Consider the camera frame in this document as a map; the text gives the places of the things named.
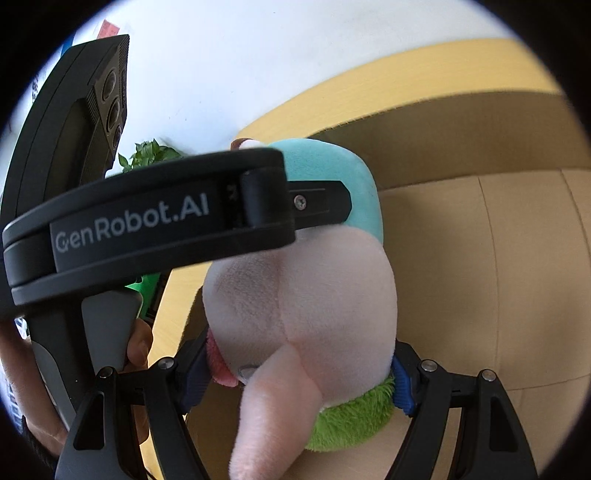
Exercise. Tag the red wall sticker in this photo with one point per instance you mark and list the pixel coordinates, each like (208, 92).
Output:
(110, 28)

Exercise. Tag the green potted plant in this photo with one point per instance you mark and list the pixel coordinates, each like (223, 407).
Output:
(147, 154)

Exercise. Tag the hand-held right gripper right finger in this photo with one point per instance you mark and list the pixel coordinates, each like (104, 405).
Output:
(401, 387)

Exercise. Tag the pink pig plush toy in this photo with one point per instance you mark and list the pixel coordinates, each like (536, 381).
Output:
(300, 300)

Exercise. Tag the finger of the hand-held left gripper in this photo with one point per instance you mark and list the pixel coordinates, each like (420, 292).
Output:
(323, 201)

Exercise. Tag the cardboard box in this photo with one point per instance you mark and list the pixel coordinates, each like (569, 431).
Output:
(461, 277)

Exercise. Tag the green plastic panel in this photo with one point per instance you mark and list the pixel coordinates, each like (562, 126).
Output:
(150, 290)

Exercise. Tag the person's left hand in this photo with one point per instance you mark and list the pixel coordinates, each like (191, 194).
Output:
(138, 344)

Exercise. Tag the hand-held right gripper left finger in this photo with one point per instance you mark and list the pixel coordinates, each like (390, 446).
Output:
(196, 369)

